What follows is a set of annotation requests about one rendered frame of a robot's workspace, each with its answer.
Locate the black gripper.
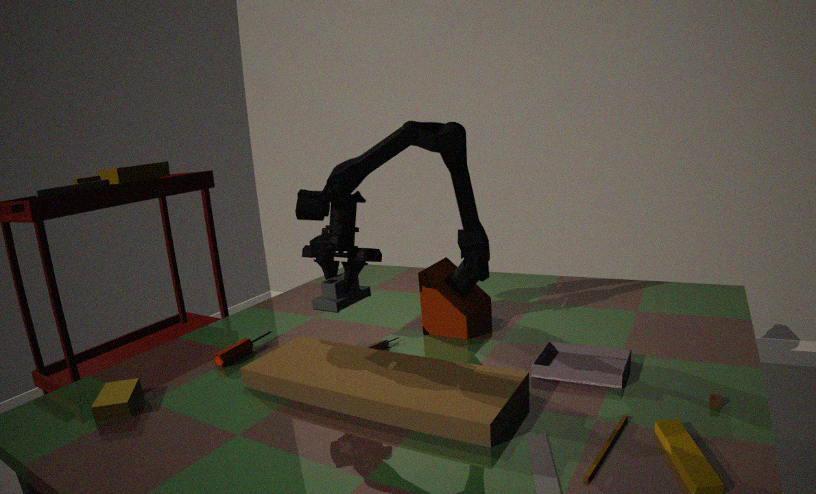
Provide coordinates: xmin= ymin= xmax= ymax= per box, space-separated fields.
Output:
xmin=302 ymin=221 xmax=382 ymax=294

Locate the yellow box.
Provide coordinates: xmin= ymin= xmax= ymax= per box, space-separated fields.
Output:
xmin=91 ymin=378 xmax=142 ymax=422

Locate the yellow rectangular bar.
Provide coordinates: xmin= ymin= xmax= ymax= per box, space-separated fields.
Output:
xmin=655 ymin=419 xmax=724 ymax=494

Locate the orange-handled awl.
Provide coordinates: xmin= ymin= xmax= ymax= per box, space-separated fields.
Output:
xmin=213 ymin=331 xmax=272 ymax=367

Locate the grey flat bar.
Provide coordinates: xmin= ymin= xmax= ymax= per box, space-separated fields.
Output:
xmin=526 ymin=434 xmax=561 ymax=494

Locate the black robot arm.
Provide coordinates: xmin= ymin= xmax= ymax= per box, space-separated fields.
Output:
xmin=296 ymin=121 xmax=490 ymax=298

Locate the tan wooden floor panel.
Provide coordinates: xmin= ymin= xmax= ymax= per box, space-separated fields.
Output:
xmin=240 ymin=337 xmax=529 ymax=447

